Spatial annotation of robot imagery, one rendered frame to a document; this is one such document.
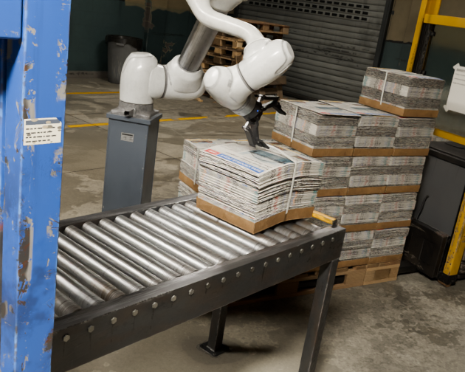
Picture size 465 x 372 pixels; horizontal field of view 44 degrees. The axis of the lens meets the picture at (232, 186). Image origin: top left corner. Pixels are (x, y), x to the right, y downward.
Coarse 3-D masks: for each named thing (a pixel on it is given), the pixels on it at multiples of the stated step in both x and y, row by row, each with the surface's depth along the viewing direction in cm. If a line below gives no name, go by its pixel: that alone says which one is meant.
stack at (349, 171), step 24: (192, 144) 296; (216, 144) 302; (192, 168) 296; (336, 168) 315; (360, 168) 324; (384, 168) 333; (192, 192) 298; (336, 216) 326; (360, 216) 336; (360, 240) 343; (288, 288) 326; (312, 288) 339; (336, 288) 346
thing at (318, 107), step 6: (288, 102) 318; (294, 102) 321; (300, 102) 324; (306, 102) 327; (312, 102) 331; (318, 102) 334; (306, 108) 305; (312, 108) 307; (318, 108) 310; (324, 108) 314; (330, 108) 317; (336, 108) 320; (324, 114) 296; (330, 114) 298; (336, 114) 300; (342, 114) 303; (348, 114) 306; (354, 114) 309
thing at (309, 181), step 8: (272, 144) 232; (280, 152) 217; (288, 152) 220; (296, 152) 224; (304, 160) 210; (312, 160) 214; (304, 168) 208; (312, 168) 212; (320, 168) 217; (304, 176) 210; (312, 176) 214; (320, 176) 219; (304, 184) 212; (312, 184) 216; (296, 192) 210; (304, 192) 214; (312, 192) 219; (296, 200) 212; (304, 200) 216; (312, 200) 221
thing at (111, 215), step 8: (160, 200) 218; (168, 200) 219; (176, 200) 220; (184, 200) 221; (192, 200) 224; (120, 208) 204; (128, 208) 205; (136, 208) 206; (144, 208) 207; (152, 208) 209; (80, 216) 192; (88, 216) 193; (96, 216) 194; (104, 216) 195; (112, 216) 196; (128, 216) 202; (64, 224) 184; (72, 224) 185; (80, 224) 187; (96, 224) 192
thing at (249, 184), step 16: (224, 144) 215; (208, 160) 205; (224, 160) 199; (240, 160) 199; (256, 160) 201; (272, 160) 202; (208, 176) 208; (224, 176) 202; (240, 176) 196; (256, 176) 190; (272, 176) 195; (288, 176) 202; (208, 192) 209; (224, 192) 204; (240, 192) 198; (256, 192) 193; (272, 192) 199; (224, 208) 205; (240, 208) 200; (256, 208) 195; (272, 208) 202
